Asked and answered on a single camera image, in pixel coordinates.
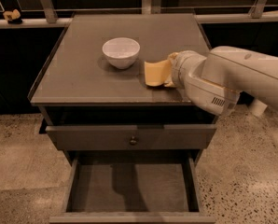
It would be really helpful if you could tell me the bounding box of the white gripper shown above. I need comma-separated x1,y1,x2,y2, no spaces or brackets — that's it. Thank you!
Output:
164,50,240,116

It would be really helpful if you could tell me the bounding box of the yellow sponge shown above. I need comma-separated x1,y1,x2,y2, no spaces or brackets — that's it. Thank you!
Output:
144,60,172,87

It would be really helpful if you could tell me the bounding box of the grey drawer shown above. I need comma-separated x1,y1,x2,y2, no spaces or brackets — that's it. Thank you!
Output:
49,150,215,224
46,124,216,151

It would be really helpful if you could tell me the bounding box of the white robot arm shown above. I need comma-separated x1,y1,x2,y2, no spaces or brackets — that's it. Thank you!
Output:
168,46,278,116

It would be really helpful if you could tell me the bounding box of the brass top drawer knob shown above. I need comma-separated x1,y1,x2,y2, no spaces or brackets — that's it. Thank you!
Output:
129,136,137,146

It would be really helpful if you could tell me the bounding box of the grey drawer cabinet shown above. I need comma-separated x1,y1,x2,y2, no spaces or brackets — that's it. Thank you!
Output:
26,13,235,224

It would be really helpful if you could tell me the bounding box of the grey top drawer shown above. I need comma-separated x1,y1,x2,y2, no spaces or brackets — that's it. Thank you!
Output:
46,124,216,151

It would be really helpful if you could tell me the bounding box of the white ceramic bowl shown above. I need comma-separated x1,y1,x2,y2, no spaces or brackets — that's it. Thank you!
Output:
102,37,140,69

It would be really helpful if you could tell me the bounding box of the metal window railing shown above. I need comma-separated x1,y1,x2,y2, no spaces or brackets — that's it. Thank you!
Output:
0,0,278,26

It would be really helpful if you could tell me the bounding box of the small yellow object on ledge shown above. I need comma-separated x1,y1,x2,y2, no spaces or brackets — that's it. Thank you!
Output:
3,9,22,24

